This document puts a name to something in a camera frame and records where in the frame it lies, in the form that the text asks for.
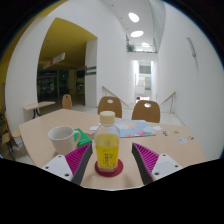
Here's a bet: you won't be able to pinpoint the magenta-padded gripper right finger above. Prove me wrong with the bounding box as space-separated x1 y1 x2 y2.
130 142 184 186

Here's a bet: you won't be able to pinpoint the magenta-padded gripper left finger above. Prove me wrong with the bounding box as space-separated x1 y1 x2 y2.
41 142 94 186

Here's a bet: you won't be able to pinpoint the yellow drink bottle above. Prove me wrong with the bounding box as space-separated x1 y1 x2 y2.
94 110 121 171

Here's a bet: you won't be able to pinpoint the white ceramic mug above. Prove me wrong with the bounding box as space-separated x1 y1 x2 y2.
47 125 83 156

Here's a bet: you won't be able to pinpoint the pastel colourful printed mat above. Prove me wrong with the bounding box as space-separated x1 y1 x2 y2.
111 119 157 138

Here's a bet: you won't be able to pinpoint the flat round red coaster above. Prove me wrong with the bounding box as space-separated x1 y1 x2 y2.
94 158 124 178

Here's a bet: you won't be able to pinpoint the wooden chair with oval hole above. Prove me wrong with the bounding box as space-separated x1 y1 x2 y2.
61 93 73 110
131 99 161 124
97 96 123 119

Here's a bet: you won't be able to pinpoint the wooden stair handrail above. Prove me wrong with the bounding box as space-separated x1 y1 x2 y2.
159 91 177 114
101 85 129 108

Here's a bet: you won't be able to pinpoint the small beige side table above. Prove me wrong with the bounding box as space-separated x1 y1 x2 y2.
23 100 56 119

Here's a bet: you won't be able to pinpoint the wooden chair with metal legs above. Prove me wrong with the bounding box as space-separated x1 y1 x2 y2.
1 111 22 148

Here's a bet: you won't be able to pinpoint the white hanging sign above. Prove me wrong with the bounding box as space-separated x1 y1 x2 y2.
42 52 66 70

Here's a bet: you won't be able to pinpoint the green potted plant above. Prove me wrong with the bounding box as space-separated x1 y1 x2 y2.
125 42 136 53

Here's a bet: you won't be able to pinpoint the round ceiling lights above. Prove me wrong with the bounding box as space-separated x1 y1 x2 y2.
128 12 151 48

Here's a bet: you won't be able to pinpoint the black wall sign strips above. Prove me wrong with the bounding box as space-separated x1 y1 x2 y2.
85 65 98 76

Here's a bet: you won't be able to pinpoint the grey wall lamp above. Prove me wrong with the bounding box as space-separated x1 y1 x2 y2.
185 37 198 59

